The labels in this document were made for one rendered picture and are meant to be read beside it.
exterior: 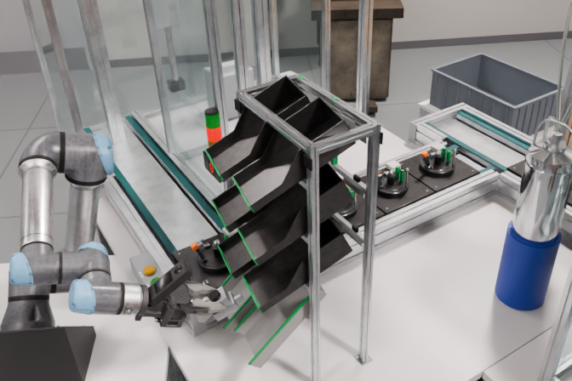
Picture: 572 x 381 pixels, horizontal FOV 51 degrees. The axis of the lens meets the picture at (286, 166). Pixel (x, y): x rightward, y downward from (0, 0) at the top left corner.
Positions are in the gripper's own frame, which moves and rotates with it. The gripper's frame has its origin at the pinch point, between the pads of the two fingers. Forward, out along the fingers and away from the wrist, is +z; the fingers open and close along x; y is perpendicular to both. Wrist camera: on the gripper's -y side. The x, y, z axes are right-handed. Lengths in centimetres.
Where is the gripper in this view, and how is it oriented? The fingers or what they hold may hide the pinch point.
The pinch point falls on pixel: (219, 298)
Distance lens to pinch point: 154.9
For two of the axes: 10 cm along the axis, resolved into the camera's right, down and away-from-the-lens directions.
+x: 3.3, 5.4, -7.8
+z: 8.6, 1.6, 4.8
